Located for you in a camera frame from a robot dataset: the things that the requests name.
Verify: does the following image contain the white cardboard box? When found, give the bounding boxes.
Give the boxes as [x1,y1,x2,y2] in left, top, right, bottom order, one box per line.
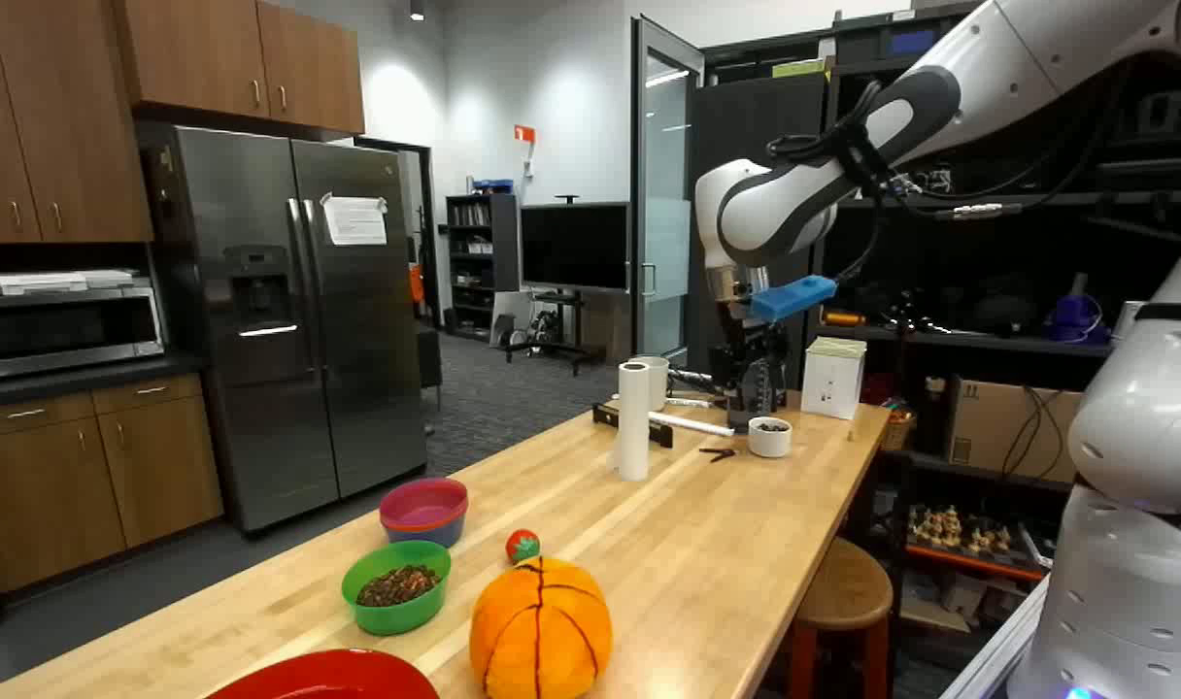
[795,333,870,424]

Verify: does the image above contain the red toy strawberry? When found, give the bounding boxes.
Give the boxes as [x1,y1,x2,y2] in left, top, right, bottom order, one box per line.
[504,523,548,570]

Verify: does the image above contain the pink plastic bowl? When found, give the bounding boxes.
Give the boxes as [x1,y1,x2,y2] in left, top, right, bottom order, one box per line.
[377,474,475,536]

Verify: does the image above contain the round wooden stool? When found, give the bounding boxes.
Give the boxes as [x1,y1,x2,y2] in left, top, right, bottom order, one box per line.
[784,536,896,699]

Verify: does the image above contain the brown bits in bowl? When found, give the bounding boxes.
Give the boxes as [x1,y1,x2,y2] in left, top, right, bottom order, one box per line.
[354,563,442,609]

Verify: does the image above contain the wooden base cabinet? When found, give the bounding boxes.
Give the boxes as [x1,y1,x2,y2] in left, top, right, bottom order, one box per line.
[0,370,231,600]

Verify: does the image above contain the black tv monitor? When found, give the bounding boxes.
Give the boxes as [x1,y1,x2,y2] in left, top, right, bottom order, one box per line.
[516,197,635,295]

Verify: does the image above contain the dark shelving unit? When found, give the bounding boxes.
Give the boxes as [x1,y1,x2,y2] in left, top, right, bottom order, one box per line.
[692,0,1181,615]

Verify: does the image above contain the red plastic plate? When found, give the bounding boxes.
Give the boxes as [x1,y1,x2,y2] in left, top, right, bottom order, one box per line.
[205,646,442,699]

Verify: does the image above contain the white paper sheet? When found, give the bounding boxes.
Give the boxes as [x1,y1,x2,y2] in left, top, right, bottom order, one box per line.
[319,191,391,248]

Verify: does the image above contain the glass door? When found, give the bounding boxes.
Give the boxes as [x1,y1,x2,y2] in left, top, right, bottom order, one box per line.
[626,11,706,367]

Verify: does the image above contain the short wooden wall cabinet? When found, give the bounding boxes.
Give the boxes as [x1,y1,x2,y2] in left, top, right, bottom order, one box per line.
[112,0,368,140]

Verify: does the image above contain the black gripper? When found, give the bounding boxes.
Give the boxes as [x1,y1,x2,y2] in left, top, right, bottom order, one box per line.
[729,307,794,381]

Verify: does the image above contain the orange plush pumpkin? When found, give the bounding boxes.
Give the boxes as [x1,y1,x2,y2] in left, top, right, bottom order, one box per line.
[465,552,618,699]

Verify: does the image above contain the blue plastic bowl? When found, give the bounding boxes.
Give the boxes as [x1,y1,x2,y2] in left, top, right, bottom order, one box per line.
[386,514,469,552]

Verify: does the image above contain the purple bottle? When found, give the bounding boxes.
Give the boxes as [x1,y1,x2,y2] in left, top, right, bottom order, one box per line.
[1049,273,1113,347]

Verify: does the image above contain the white round cup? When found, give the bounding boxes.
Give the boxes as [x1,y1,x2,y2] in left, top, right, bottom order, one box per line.
[745,413,795,464]

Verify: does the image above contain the green plastic bowl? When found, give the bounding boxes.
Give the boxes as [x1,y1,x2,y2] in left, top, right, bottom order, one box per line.
[339,536,455,642]

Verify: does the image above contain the white tube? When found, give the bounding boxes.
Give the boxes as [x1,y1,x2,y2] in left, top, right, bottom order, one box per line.
[663,408,737,444]

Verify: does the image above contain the tall wooden wall cabinet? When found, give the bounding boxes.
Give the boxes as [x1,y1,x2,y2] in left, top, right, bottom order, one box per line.
[0,0,157,248]

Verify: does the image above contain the stainless steel refrigerator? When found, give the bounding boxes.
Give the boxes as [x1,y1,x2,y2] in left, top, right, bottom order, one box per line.
[141,122,430,536]

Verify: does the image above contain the dark bookshelf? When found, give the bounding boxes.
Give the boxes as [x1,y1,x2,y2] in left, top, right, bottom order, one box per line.
[442,185,525,333]

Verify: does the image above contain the silver microwave oven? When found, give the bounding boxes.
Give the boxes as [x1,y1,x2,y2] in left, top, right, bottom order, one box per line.
[0,277,171,390]

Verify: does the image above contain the brown cardboard box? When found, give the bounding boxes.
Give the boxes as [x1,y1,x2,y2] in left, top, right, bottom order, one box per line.
[949,377,1089,490]

